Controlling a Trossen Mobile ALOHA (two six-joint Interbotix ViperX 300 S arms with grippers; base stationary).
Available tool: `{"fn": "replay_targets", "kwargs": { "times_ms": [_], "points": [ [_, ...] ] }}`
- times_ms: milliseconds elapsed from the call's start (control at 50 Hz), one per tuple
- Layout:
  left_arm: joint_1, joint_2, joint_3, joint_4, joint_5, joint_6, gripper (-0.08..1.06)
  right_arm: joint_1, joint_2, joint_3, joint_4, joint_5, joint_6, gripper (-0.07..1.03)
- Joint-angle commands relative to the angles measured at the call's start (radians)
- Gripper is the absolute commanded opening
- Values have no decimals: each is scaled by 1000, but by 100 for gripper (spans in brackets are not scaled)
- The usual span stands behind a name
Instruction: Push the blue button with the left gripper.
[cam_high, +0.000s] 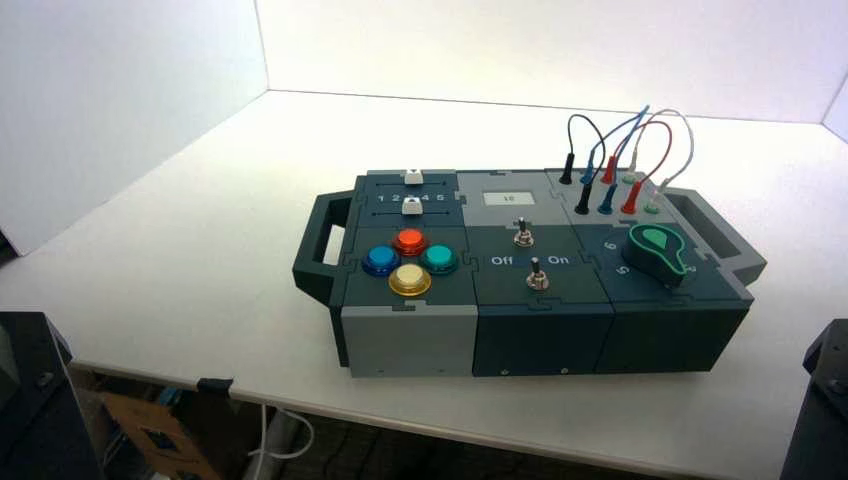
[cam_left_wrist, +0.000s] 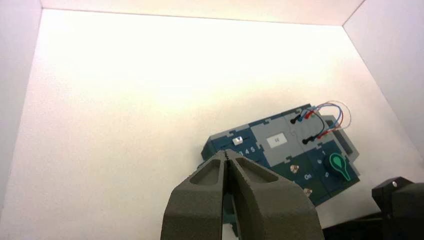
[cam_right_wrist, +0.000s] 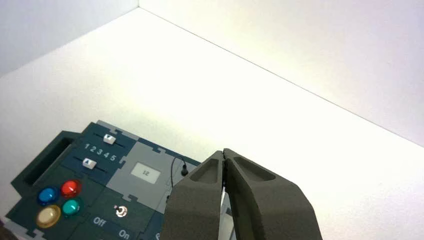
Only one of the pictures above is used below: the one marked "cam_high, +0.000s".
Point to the blue round push button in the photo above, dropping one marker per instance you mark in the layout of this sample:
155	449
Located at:
381	260

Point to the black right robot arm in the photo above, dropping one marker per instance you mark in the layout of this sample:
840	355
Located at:
821	411

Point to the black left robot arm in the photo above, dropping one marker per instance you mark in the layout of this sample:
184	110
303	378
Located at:
33	411

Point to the red round push button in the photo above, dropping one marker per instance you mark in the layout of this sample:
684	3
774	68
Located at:
409	241

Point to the green round push button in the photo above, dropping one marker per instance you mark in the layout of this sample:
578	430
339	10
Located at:
438	258

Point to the yellow round push button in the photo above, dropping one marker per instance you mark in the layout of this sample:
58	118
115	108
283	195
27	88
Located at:
409	279

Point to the white slider knob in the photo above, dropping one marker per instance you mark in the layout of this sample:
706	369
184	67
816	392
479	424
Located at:
411	206
413	177

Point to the small white display screen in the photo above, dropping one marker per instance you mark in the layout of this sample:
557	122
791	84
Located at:
509	198

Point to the dark green grey control box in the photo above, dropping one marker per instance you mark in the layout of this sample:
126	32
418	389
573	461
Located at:
530	331

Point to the green banana socket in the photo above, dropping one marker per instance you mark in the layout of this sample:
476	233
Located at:
652	208
627	178

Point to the green pointer rotary knob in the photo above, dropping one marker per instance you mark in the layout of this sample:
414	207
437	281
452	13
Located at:
656	255

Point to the black table edge clamp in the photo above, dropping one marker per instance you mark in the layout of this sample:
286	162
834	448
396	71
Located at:
215	386

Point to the brown cardboard box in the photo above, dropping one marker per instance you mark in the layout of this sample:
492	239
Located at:
159	434

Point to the metal toggle switch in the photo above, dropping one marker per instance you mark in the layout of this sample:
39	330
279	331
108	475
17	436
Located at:
536	277
523	234

